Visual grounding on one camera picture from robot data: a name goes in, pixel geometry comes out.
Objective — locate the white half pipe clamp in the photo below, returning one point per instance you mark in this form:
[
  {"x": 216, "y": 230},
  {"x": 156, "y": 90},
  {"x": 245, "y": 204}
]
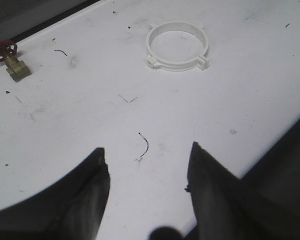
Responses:
[{"x": 162, "y": 61}]

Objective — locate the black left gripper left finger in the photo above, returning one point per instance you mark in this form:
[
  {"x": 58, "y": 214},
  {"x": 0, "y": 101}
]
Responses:
[{"x": 70, "y": 209}]

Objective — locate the brass valve red handwheel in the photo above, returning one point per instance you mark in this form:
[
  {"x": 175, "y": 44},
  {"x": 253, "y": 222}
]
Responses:
[{"x": 17, "y": 69}]

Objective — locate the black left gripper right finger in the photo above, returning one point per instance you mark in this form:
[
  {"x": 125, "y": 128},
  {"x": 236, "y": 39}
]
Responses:
[{"x": 263, "y": 205}]

